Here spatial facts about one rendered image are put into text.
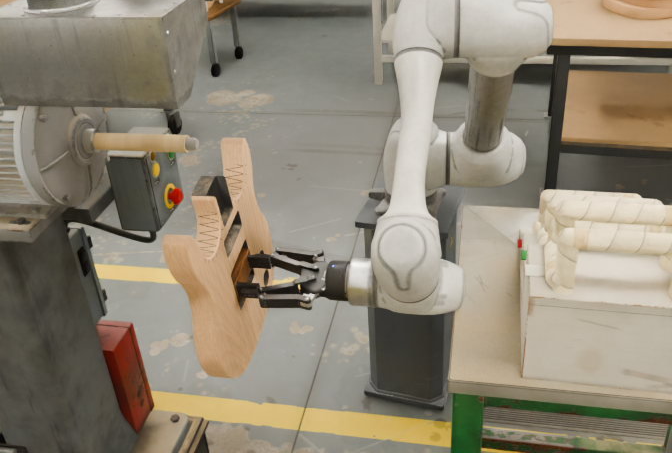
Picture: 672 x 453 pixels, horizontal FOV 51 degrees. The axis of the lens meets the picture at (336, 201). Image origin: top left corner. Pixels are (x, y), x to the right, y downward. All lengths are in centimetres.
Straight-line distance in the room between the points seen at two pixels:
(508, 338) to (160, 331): 183
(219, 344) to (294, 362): 137
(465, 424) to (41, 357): 91
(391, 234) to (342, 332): 169
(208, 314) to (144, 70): 43
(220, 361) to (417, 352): 112
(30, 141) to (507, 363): 90
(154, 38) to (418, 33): 59
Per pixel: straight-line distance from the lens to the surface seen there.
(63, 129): 137
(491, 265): 149
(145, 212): 169
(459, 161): 197
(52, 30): 116
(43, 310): 164
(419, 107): 140
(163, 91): 111
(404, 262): 108
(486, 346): 130
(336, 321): 280
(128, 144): 136
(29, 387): 177
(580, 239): 109
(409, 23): 149
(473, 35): 148
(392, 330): 229
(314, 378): 258
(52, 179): 136
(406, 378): 242
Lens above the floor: 179
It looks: 30 degrees down
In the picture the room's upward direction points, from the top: 4 degrees counter-clockwise
